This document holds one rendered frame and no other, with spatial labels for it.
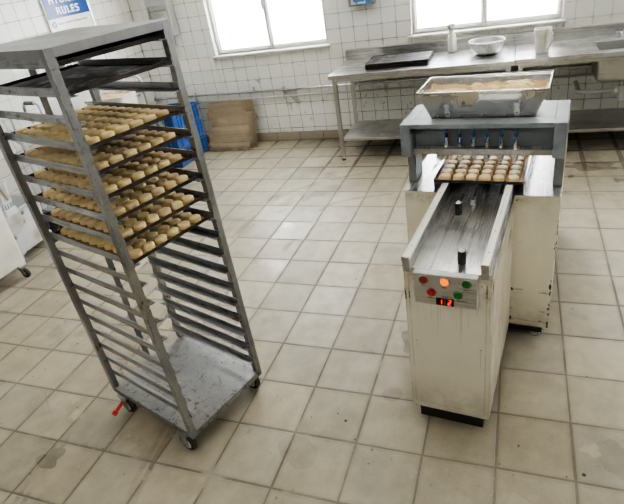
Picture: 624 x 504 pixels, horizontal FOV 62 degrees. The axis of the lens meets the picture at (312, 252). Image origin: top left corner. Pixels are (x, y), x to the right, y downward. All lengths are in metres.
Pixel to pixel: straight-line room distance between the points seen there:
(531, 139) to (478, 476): 1.47
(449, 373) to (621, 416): 0.80
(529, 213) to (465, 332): 0.74
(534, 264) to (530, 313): 0.30
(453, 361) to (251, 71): 4.86
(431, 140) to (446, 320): 0.93
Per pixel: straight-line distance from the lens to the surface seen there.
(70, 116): 1.85
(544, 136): 2.57
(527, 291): 2.86
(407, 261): 2.00
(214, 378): 2.79
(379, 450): 2.50
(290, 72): 6.29
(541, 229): 2.67
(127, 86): 2.36
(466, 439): 2.54
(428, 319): 2.18
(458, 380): 2.36
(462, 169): 2.68
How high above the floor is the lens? 1.95
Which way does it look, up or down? 30 degrees down
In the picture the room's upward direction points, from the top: 10 degrees counter-clockwise
